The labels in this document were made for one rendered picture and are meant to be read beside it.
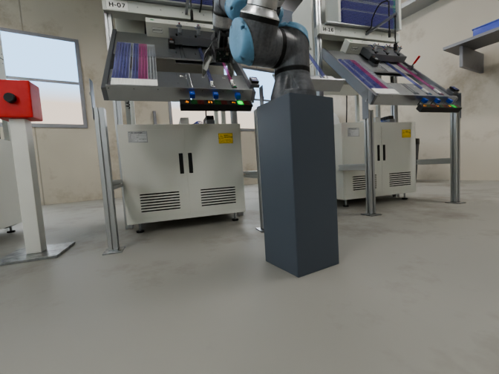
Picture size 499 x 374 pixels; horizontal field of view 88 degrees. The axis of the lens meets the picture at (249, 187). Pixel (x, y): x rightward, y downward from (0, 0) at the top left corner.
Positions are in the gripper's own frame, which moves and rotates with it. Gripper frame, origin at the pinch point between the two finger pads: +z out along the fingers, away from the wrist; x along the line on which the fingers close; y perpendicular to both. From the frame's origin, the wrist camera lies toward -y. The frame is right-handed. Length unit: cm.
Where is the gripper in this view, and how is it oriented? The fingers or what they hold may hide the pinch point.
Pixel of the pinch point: (217, 75)
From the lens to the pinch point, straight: 127.9
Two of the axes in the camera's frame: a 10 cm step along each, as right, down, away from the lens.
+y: 2.6, 7.3, -6.3
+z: -1.7, 6.7, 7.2
